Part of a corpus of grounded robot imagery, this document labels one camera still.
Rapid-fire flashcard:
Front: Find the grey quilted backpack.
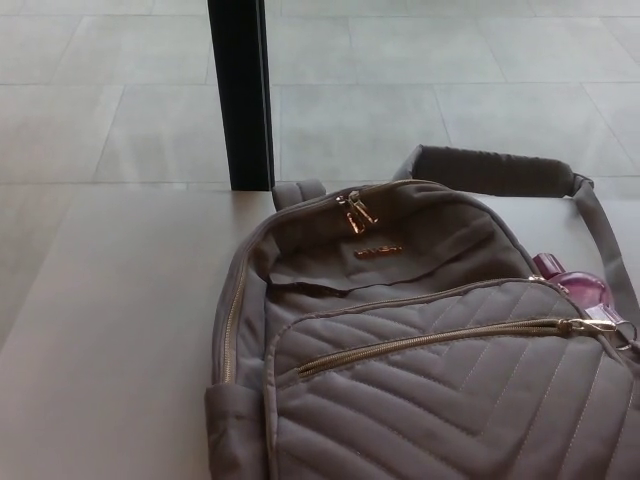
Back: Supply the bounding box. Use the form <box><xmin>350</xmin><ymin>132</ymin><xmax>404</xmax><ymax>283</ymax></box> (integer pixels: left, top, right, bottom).
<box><xmin>204</xmin><ymin>144</ymin><xmax>640</xmax><ymax>480</ymax></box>

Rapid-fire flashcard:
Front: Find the pink plastic water bottle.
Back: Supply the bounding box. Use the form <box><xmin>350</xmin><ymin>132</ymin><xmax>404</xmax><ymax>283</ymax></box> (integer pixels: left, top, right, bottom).
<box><xmin>532</xmin><ymin>252</ymin><xmax>616</xmax><ymax>321</ymax></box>

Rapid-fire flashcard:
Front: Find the black vertical window post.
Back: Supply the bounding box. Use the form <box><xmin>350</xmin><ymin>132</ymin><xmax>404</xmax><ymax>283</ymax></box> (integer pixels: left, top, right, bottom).
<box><xmin>206</xmin><ymin>0</ymin><xmax>277</xmax><ymax>194</ymax></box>

